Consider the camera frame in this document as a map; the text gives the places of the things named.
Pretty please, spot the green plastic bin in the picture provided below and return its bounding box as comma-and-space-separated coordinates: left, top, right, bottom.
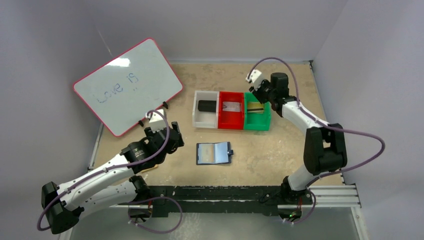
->
243, 92, 272, 131

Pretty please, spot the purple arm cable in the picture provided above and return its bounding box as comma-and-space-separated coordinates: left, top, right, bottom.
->
36, 109, 171, 232
247, 56, 386, 186

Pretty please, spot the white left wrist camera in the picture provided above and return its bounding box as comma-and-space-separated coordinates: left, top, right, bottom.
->
145, 109, 167, 133

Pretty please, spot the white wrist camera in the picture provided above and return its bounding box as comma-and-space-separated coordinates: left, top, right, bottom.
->
145, 109, 167, 133
245, 69, 265, 90

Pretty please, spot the pink framed whiteboard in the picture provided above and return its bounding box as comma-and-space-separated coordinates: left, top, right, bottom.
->
73, 38, 183, 137

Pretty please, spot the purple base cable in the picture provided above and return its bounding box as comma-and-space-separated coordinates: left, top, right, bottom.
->
127, 194, 184, 234
282, 188, 317, 227

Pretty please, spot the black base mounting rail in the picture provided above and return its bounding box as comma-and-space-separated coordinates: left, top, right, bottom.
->
129, 185, 313, 218

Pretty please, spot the aluminium frame rail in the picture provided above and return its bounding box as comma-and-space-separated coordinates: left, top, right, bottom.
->
80, 184, 361, 222

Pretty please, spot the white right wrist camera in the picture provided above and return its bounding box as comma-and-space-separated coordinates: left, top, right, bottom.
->
245, 69, 265, 90

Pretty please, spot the white plastic bin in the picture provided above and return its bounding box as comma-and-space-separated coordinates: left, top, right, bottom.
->
192, 90, 220, 129

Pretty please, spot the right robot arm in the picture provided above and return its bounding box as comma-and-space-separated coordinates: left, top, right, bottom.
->
246, 70, 347, 204

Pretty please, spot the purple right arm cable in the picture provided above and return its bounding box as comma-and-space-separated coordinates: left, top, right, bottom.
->
247, 56, 386, 186

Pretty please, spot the orange circuit board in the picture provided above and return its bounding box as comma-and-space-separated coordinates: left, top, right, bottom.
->
140, 165, 159, 173

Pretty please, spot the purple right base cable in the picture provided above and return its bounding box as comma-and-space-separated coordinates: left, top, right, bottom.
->
282, 188, 317, 227

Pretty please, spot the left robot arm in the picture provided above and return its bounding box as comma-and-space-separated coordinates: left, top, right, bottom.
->
36, 120, 184, 235

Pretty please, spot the silver credit card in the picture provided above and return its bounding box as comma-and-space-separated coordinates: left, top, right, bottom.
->
222, 101, 241, 113

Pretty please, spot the blue leather card holder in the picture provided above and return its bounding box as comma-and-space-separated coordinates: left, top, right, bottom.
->
196, 141, 234, 165

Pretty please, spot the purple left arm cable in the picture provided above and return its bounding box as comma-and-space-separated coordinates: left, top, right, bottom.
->
36, 109, 171, 232

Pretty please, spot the black card in bin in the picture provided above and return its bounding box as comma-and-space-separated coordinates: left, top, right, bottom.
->
197, 99, 217, 113

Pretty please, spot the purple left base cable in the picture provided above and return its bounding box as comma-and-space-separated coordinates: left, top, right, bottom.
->
127, 194, 184, 234

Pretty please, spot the red plastic bin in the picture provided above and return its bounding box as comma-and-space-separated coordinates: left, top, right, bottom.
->
218, 91, 245, 130

